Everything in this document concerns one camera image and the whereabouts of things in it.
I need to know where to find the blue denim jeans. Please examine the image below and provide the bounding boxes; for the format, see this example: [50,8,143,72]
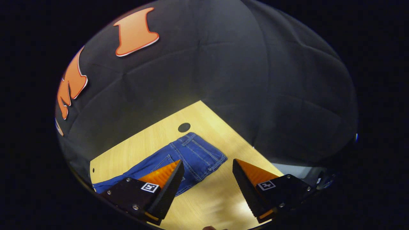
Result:
[92,132,228,197]

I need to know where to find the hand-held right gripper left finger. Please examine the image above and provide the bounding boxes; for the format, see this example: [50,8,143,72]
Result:
[102,160,185,226]

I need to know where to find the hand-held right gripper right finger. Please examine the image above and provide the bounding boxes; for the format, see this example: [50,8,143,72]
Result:
[232,159,320,224]

